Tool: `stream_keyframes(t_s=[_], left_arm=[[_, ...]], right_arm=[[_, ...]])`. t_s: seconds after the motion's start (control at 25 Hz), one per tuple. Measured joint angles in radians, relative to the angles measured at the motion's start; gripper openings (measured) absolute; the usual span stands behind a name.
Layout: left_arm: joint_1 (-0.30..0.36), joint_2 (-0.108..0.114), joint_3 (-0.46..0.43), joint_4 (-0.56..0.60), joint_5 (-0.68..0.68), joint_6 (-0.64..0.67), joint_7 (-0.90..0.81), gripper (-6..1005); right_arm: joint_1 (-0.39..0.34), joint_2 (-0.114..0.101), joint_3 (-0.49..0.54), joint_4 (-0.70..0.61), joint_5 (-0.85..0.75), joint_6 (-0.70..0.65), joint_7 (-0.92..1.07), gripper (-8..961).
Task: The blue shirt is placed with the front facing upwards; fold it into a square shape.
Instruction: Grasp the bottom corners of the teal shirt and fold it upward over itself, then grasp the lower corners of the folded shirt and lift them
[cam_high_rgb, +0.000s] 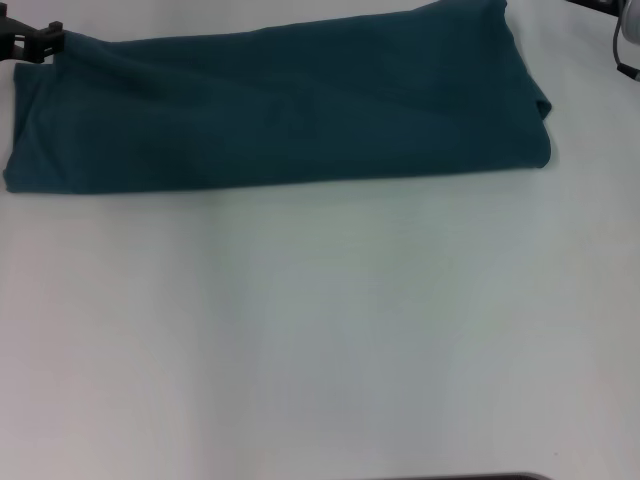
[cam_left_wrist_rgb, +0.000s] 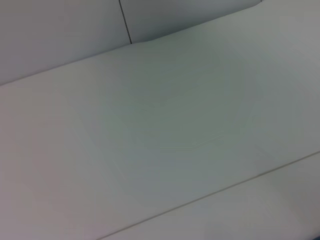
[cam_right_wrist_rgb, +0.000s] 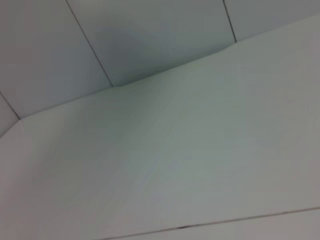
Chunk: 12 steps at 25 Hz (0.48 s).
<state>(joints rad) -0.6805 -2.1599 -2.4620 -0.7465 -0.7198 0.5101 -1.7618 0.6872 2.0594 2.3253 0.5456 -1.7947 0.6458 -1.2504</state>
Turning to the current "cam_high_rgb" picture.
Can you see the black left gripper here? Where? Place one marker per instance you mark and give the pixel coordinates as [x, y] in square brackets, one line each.
[10, 35]

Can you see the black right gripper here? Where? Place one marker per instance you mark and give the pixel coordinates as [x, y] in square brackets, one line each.
[597, 6]

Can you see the teal blue printed t-shirt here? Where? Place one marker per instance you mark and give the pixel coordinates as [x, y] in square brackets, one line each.
[280, 110]

